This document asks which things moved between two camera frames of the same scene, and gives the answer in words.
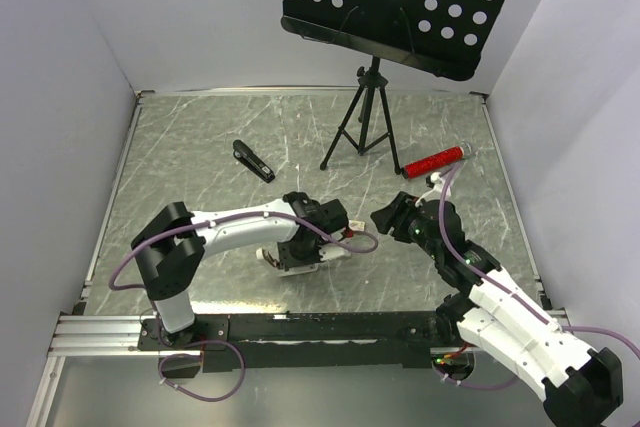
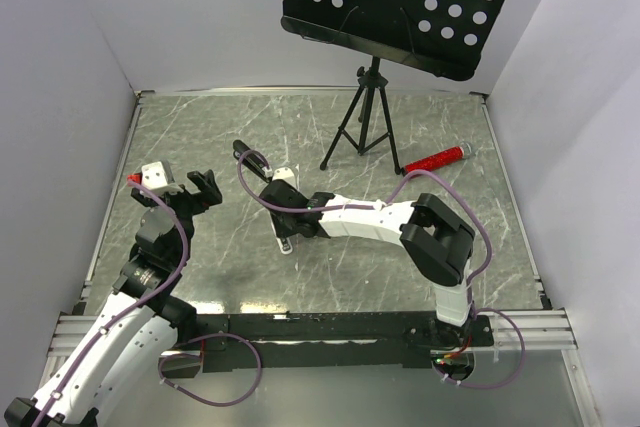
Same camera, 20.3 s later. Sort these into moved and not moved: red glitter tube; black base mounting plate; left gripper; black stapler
Moved: left gripper
Not moved: red glitter tube; black base mounting plate; black stapler
